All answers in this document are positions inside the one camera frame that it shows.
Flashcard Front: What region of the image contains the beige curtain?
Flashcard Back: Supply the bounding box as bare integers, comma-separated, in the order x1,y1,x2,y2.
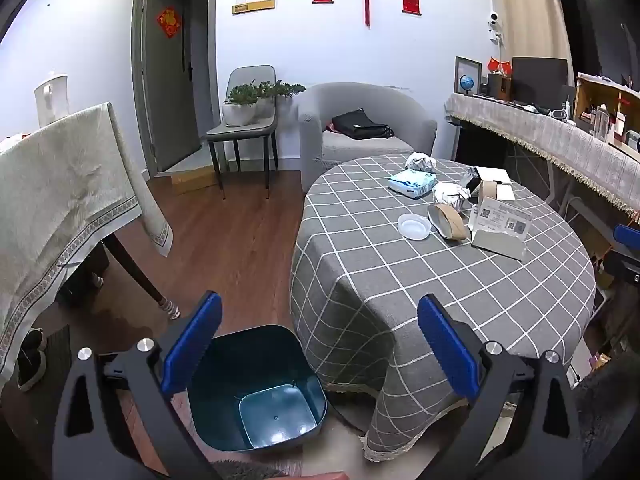
487,0,575,91

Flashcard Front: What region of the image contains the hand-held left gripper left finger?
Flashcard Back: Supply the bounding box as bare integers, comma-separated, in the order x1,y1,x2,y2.
50,290,223,480

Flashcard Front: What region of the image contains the white paper ball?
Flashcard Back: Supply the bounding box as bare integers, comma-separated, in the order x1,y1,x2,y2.
431,181,472,211
404,152,437,172

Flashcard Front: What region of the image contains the dark shoe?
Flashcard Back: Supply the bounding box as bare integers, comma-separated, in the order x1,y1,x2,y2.
17,328,48,356
16,350,47,392

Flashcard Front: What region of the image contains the framed picture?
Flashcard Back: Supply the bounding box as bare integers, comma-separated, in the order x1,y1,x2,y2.
454,56,483,96

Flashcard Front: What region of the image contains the red diamond door decoration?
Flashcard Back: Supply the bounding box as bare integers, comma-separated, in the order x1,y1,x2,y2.
156,6,182,38

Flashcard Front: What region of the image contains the grey armchair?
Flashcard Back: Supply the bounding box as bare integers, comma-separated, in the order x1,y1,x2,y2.
298,82,438,193

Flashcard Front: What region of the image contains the black bag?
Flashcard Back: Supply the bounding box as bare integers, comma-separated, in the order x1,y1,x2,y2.
330,108,396,141

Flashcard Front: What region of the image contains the white plastic lid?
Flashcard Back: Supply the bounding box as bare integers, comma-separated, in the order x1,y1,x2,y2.
397,213,432,241

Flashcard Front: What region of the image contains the white kettle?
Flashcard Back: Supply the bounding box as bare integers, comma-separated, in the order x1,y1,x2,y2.
33,74,68,128

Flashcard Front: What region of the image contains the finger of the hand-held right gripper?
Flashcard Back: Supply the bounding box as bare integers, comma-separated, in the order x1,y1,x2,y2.
602,249,640,287
614,224,640,251

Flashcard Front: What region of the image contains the grey dining chair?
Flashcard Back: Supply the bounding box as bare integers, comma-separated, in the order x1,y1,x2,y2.
206,65,281,200

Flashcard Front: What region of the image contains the dark teal trash bin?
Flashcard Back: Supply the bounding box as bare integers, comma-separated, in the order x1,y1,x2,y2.
186,324,328,453

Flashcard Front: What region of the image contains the dark wooden table leg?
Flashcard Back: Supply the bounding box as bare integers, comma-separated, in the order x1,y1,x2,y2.
102,232,182,321

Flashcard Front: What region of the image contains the grey checked tablecloth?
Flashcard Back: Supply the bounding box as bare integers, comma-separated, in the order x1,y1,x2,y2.
290,152,598,463

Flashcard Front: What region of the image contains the blue white tissue pack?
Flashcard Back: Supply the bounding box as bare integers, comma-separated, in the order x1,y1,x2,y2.
388,169,437,199

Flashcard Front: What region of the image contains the grey fringed desk cloth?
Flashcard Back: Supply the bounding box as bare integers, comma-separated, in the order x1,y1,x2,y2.
444,92,640,221

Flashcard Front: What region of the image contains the black patterned object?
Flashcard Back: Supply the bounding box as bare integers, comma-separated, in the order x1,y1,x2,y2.
459,167,482,195

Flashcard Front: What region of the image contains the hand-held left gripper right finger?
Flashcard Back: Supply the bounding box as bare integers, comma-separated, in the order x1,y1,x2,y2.
416,293,586,480

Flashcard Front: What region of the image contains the beige patterned tablecloth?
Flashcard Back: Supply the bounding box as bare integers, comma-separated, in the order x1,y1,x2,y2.
0,102,174,386

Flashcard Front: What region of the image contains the white printed card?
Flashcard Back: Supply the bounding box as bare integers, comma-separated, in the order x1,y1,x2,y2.
477,195,534,238

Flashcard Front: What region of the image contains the white flat box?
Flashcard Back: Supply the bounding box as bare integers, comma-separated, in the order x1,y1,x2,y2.
474,166,516,202

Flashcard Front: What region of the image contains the white card holder box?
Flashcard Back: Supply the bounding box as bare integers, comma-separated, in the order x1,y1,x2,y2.
470,227,527,262

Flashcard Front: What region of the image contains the grey door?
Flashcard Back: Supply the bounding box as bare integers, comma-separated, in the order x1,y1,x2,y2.
131,0,203,173

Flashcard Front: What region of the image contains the flat cardboard box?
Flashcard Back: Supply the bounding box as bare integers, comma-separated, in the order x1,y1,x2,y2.
170,166,221,196

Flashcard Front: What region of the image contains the black monitor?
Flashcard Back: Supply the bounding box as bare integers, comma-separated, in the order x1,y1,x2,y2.
511,56,569,105

